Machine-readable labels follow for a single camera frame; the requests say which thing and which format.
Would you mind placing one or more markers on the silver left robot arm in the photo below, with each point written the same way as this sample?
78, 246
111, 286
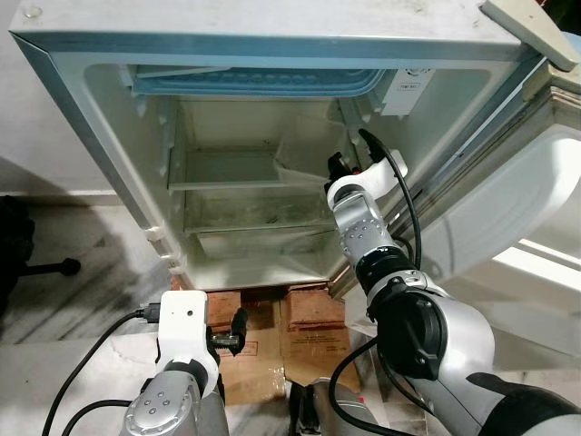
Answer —
168, 404

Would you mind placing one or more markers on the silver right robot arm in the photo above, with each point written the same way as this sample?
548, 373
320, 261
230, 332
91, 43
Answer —
454, 336

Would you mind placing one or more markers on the tilted clear fridge tray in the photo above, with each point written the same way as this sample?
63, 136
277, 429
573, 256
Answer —
304, 150

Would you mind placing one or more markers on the flat glass fridge shelf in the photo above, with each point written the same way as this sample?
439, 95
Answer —
222, 168

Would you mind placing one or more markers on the white fridge door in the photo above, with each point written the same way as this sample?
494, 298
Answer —
517, 200

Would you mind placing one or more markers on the small grey fridge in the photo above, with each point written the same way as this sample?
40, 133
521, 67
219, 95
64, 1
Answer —
100, 136

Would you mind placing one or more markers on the beige fridge hinge cover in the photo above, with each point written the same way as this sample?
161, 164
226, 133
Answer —
531, 32

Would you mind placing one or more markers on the large brown cardboard box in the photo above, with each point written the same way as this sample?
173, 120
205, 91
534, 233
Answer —
263, 363

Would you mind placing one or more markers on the small brown cardboard box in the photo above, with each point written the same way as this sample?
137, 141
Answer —
313, 322

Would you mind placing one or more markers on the clear crisper cover shelf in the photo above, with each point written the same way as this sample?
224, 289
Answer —
259, 211

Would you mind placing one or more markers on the white thermostat box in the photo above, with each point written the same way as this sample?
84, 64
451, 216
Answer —
406, 91

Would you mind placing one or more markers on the grey robot leg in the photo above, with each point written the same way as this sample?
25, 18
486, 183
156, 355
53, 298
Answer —
322, 409

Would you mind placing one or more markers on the blue freezer compartment flap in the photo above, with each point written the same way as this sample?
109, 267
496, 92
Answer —
263, 82

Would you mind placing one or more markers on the black chair base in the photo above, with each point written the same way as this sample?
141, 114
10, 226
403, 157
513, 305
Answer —
14, 245

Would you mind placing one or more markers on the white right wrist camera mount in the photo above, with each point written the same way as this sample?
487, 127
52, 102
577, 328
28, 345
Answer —
381, 177

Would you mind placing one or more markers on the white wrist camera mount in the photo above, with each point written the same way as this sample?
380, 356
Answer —
186, 331
381, 177

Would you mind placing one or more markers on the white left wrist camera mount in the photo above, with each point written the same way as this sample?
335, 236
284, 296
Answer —
186, 331

